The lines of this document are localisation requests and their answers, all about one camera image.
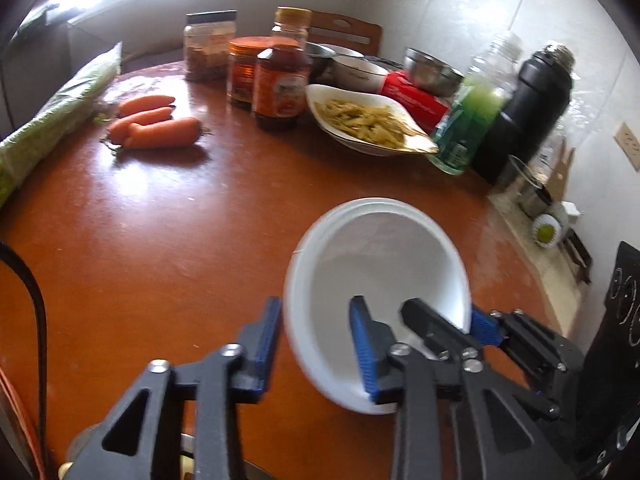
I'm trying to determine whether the plain white bowl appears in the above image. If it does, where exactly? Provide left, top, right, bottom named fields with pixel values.
left=282, top=198, right=472, bottom=415

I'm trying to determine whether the green liquid plastic bottle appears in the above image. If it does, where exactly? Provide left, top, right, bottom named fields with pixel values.
left=427, top=30, right=523, bottom=177

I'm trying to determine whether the black thermos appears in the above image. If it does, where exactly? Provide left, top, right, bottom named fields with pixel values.
left=470, top=42, right=573, bottom=186

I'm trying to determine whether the dark sauce bottle orange label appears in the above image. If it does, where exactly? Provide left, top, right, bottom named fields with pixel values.
left=251, top=45, right=312, bottom=132

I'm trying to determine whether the clear jar with black lid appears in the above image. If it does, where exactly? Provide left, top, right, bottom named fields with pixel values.
left=182, top=10, right=238, bottom=83

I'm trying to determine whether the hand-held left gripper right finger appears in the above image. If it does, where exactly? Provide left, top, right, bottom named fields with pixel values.
left=348, top=295, right=567, bottom=480

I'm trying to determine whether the small steel bowl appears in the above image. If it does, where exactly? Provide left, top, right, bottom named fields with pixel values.
left=302, top=42, right=338, bottom=85

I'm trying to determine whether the red box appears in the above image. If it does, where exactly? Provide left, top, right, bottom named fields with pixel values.
left=376, top=71, right=453, bottom=133

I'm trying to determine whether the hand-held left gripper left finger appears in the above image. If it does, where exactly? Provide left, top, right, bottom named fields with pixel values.
left=61, top=296, right=284, bottom=480

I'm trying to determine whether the black cable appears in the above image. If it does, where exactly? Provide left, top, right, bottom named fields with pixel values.
left=0, top=242, right=48, bottom=466

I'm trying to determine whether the wall outlet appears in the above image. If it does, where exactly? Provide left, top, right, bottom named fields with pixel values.
left=614, top=122, right=640, bottom=171

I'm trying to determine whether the green fruit in foam net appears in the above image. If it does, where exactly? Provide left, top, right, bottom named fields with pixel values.
left=531, top=212, right=563, bottom=248

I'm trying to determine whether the wooden chair back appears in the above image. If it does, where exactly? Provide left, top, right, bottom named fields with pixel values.
left=307, top=10, right=383, bottom=56

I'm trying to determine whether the white dish with food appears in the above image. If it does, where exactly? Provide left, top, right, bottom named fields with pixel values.
left=304, top=83, right=440, bottom=157

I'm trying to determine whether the white patterned bowl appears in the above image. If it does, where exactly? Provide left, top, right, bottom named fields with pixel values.
left=330, top=55, right=390, bottom=93

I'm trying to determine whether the red sauce jar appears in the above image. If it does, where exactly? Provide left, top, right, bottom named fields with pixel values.
left=227, top=36, right=287, bottom=110

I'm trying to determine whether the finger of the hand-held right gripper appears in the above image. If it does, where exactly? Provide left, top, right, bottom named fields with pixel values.
left=400, top=298, right=484, bottom=362
left=470, top=305, right=584, bottom=377

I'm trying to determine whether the big orange carrot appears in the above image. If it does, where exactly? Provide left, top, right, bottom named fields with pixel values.
left=122, top=117, right=203, bottom=150

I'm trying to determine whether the bottle with yellow cap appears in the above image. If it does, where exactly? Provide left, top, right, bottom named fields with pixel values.
left=270, top=6, right=313, bottom=53

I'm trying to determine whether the celery bunch in plastic bag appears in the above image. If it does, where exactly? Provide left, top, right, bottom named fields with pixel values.
left=0, top=42, right=123, bottom=206

